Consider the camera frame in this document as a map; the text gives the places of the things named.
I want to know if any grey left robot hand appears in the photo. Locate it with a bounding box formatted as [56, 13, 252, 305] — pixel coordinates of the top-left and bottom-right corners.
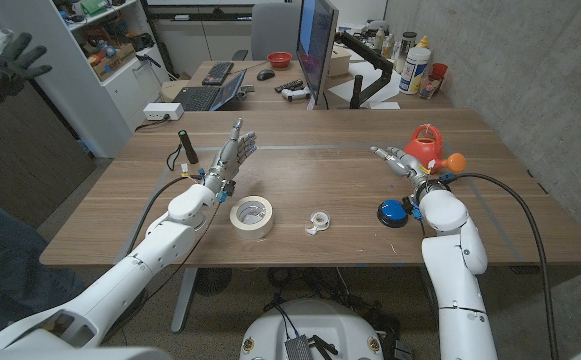
[202, 117, 258, 197]

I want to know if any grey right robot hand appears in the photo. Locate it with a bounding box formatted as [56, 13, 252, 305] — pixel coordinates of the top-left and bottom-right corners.
[369, 145, 449, 202]

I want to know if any person's gloved hand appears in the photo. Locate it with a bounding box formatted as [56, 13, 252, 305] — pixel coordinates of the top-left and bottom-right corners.
[0, 28, 54, 105]

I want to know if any orange watering can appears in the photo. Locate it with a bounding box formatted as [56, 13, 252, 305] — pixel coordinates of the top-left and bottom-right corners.
[402, 123, 468, 175]

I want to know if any blue push button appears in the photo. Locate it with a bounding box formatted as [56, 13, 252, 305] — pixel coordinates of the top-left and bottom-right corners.
[376, 199, 411, 229]

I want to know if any large masking tape roll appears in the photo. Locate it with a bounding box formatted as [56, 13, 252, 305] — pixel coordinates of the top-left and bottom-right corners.
[228, 195, 275, 240]

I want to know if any small clear tape dispenser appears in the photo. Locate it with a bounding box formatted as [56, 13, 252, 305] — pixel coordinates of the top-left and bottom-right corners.
[305, 210, 331, 236]

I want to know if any open laptop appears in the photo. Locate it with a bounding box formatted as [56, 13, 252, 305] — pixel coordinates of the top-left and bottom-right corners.
[172, 68, 248, 112]

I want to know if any white shelving unit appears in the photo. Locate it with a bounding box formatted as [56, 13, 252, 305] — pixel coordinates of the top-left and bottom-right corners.
[0, 0, 171, 159]

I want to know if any white power strip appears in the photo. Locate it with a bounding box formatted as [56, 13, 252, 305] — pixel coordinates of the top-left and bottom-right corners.
[142, 102, 185, 122]

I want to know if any clear glass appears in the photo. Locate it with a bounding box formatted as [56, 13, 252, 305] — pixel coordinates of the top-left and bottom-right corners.
[418, 74, 442, 100]

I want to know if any black keyboard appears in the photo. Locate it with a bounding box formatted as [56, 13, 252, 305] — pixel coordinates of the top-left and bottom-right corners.
[201, 61, 235, 87]

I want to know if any white paper sheet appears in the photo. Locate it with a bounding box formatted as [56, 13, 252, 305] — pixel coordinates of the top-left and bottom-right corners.
[327, 60, 405, 107]

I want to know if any white game controller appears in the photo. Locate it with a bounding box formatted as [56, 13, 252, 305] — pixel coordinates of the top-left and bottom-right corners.
[281, 86, 312, 103]

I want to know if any black remote control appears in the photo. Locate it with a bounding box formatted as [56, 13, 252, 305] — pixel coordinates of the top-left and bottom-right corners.
[274, 78, 305, 94]

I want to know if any white wipes canister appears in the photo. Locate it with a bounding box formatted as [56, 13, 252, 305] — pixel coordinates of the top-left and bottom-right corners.
[398, 46, 432, 96]

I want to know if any red bowl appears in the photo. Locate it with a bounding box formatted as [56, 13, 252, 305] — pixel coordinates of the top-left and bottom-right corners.
[266, 51, 294, 69]

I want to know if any cardboard box on shelf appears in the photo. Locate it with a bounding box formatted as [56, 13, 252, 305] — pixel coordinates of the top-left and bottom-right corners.
[89, 42, 138, 82]

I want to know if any dark lidded jar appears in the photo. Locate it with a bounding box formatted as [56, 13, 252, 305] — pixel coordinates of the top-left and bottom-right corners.
[393, 31, 418, 75]

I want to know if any wooden box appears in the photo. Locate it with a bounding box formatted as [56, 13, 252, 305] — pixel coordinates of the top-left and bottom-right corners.
[327, 45, 353, 78]

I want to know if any grey office chair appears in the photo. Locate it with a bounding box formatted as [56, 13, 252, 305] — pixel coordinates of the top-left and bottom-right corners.
[231, 2, 303, 62]

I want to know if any computer monitor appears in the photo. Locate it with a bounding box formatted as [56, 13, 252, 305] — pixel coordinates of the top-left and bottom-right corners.
[295, 0, 340, 106]

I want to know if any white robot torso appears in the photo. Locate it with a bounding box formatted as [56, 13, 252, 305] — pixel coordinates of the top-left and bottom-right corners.
[238, 298, 385, 360]

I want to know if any person's blue jeans leg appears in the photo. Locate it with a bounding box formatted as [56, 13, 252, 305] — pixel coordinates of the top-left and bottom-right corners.
[0, 177, 89, 344]

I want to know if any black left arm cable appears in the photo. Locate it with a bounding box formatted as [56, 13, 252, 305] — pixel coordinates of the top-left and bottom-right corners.
[127, 143, 211, 251]

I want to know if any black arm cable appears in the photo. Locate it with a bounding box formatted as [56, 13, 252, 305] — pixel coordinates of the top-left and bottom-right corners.
[127, 143, 211, 251]
[439, 171, 560, 360]

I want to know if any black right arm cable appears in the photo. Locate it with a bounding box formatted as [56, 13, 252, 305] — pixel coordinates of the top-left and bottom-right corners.
[439, 171, 560, 360]

